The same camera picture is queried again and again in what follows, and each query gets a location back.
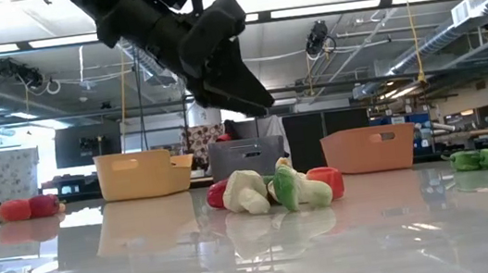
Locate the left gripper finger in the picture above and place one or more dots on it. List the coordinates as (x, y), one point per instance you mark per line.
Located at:
(230, 103)
(247, 85)

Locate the grey plastic basket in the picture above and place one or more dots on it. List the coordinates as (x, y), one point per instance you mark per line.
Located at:
(238, 165)

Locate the cream toy mushroom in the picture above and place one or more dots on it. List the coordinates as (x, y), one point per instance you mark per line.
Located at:
(282, 162)

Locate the red toy bell pepper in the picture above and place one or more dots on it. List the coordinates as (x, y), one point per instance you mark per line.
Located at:
(216, 195)

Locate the green-capped toy mushroom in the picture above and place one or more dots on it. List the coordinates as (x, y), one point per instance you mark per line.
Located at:
(286, 187)

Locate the white cylinder tank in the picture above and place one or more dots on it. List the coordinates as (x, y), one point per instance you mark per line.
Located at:
(204, 113)

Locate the brown patterned cloth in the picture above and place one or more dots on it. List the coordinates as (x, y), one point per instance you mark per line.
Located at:
(200, 142)

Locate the black light bar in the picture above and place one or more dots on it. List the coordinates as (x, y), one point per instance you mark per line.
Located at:
(264, 16)

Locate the black hanging device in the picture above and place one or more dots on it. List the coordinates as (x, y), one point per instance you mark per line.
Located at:
(19, 71)
(316, 36)

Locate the black cabinet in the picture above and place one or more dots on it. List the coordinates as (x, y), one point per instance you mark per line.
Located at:
(328, 137)

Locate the yellow plastic basket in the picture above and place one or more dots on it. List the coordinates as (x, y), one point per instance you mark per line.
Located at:
(137, 177)

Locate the orange plastic basket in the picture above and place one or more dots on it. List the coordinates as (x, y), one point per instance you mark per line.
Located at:
(358, 155)

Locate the blue cabinet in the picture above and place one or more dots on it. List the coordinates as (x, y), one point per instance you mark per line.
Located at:
(403, 119)

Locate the floral curtain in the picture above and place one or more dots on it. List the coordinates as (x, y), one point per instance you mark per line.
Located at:
(13, 174)

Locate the wooden bench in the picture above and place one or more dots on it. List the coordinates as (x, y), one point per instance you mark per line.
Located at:
(486, 131)

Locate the silver spiral duct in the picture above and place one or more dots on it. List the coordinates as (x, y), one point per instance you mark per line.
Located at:
(146, 62)

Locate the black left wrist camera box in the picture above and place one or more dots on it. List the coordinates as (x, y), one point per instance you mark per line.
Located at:
(212, 33)

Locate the black wall panel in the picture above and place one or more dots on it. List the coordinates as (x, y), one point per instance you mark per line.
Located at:
(86, 144)

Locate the silver ventilation duct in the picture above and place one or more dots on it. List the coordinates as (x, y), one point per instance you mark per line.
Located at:
(446, 34)

